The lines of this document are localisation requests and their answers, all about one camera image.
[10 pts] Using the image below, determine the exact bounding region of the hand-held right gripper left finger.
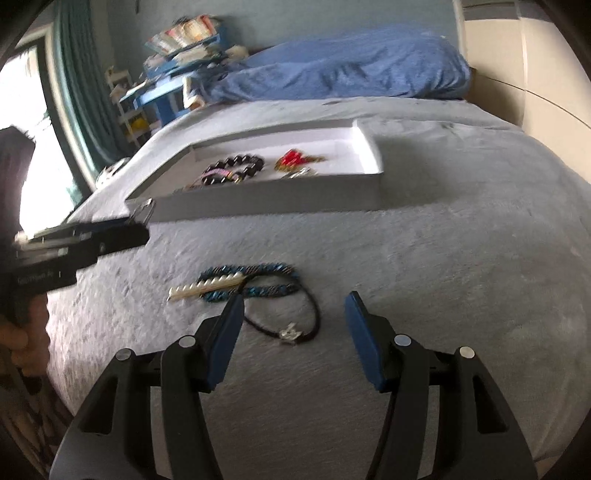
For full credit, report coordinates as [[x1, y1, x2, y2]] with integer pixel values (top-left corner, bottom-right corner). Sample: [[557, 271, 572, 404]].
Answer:
[[55, 293, 245, 480]]

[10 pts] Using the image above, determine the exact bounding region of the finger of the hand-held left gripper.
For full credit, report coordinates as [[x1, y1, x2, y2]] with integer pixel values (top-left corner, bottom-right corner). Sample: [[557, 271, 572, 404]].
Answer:
[[13, 225, 151, 269], [15, 216, 147, 244]]

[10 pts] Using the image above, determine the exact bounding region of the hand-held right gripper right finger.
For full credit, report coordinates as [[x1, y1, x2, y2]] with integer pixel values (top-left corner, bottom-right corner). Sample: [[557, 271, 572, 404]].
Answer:
[[344, 291, 539, 480]]

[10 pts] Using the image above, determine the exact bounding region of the pearl bar hair clip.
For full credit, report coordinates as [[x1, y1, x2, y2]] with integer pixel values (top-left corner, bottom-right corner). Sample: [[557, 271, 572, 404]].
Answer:
[[168, 272, 246, 304]]

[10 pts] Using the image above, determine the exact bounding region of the black cord necklace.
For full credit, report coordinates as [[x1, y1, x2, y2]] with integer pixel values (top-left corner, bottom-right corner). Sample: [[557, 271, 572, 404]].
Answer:
[[242, 288, 322, 345]]

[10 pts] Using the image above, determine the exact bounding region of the blue braided bracelet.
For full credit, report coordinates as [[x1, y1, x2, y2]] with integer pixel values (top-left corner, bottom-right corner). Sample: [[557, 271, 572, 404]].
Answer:
[[196, 263, 304, 304]]

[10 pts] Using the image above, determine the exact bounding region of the small purple bead bracelet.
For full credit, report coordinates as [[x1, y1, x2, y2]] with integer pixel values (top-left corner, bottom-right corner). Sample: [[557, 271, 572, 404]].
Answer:
[[175, 171, 246, 191]]

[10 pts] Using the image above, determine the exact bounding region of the grey shallow cardboard box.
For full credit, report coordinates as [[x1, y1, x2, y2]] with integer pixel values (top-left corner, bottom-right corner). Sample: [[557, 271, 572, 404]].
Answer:
[[126, 119, 385, 223]]

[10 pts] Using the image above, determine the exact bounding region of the large black bead bracelet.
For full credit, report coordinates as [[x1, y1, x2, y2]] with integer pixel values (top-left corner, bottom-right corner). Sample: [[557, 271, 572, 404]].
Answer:
[[203, 154, 267, 180]]

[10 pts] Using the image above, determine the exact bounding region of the red and gold ornament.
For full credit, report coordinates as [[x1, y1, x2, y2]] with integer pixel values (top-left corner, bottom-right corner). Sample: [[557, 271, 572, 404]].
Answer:
[[274, 148, 327, 171]]

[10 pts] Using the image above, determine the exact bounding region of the person's left hand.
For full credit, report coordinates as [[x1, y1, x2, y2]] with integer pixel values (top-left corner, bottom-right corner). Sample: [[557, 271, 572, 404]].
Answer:
[[0, 295, 51, 377]]

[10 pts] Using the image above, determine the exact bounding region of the white bag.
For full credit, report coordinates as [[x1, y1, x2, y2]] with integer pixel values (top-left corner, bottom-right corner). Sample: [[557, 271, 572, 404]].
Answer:
[[96, 158, 131, 186]]

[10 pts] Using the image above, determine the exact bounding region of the window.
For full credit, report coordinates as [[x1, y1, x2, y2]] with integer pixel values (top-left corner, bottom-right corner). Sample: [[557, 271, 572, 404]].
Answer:
[[0, 43, 89, 234]]

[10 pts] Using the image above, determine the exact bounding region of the grey fleece blanket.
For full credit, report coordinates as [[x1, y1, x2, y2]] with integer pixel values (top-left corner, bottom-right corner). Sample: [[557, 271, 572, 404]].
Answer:
[[44, 95, 591, 462]]

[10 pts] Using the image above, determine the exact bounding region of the teal curtain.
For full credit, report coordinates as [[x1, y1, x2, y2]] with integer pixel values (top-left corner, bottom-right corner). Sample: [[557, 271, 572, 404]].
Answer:
[[52, 0, 133, 186]]

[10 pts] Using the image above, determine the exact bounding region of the blue desk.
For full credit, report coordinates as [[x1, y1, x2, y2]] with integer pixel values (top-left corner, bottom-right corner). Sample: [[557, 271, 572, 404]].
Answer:
[[119, 23, 230, 131]]

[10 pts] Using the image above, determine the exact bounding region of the white cloth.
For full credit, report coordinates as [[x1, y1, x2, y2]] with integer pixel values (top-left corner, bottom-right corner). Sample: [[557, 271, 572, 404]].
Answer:
[[181, 75, 205, 110]]

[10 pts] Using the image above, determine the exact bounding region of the stack of papers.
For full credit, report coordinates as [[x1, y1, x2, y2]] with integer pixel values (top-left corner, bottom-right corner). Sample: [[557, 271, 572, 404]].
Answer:
[[147, 48, 218, 68]]

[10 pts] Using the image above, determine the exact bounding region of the row of books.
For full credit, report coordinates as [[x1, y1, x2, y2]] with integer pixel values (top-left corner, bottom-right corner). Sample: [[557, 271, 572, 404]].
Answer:
[[144, 14, 219, 52]]

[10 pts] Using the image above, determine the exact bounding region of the blue duvet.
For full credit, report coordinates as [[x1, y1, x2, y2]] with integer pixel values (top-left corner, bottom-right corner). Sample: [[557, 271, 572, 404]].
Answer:
[[198, 24, 472, 105]]

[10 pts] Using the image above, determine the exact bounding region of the beige wardrobe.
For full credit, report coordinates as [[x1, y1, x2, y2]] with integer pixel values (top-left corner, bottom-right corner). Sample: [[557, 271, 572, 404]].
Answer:
[[451, 0, 591, 188]]

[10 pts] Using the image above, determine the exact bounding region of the white wire rack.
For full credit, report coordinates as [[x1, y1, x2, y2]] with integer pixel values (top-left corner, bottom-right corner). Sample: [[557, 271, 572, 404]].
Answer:
[[105, 68, 149, 149]]

